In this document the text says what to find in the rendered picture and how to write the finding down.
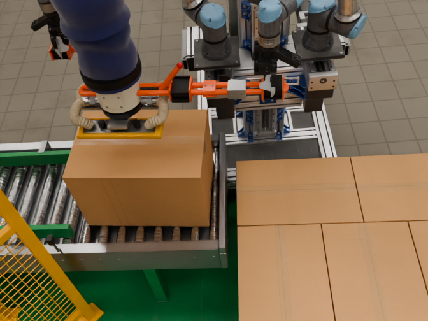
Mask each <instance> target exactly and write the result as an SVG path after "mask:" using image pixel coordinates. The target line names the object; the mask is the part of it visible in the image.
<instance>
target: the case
mask: <svg viewBox="0 0 428 321"><path fill-rule="evenodd" d="M157 113H158V110H139V112H137V113H136V114H135V115H133V116H131V118H150V117H152V116H155V115H156V116H157ZM82 117H85V118H109V117H107V116H106V115H105V114H104V113H103V111H84V112H83V114H82ZM79 127H80V126H78V130H79ZM78 130H77V132H76V135H77V133H78ZM213 168H214V158H213V149H212V144H211V135H210V126H209V120H208V111H207V109H196V110H169V112H168V117H167V119H166V120H165V122H164V127H163V130H162V137H161V139H77V137H76V136H75V139H74V141H73V146H72V148H71V151H70V154H69V157H68V161H67V164H66V167H65V170H64V173H63V176H62V179H63V180H64V183H65V184H66V186H67V188H68V189H69V191H70V193H71V195H72V196H73V199H74V200H75V202H76V204H77V205H78V207H79V209H80V211H81V213H82V214H83V216H84V218H85V219H86V221H87V223H88V225H113V226H184V227H209V226H210V210H211V193H212V185H213Z"/></svg>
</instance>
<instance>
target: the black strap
mask: <svg viewBox="0 0 428 321"><path fill-rule="evenodd" d="M137 54H138V52H137ZM141 68H142V66H141V60H140V57H139V54H138V62H137V65H136V67H135V69H134V70H133V71H132V72H131V73H129V74H128V75H127V76H125V77H123V78H119V79H116V80H93V79H91V78H88V77H86V76H84V75H83V73H82V72H81V70H80V67H79V71H80V74H81V77H82V80H83V82H84V84H86V86H88V87H89V88H91V89H94V90H98V91H112V90H118V89H121V88H124V87H126V86H128V85H129V84H131V83H132V82H133V81H134V80H135V79H137V77H138V76H139V74H140V73H141Z"/></svg>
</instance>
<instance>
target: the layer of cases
mask: <svg viewBox="0 0 428 321"><path fill-rule="evenodd" d="M236 201H237V236H238V304H239V321H428V153H422V154H406V155H375V156H358V157H328V158H311V159H280V160H249V161H236Z"/></svg>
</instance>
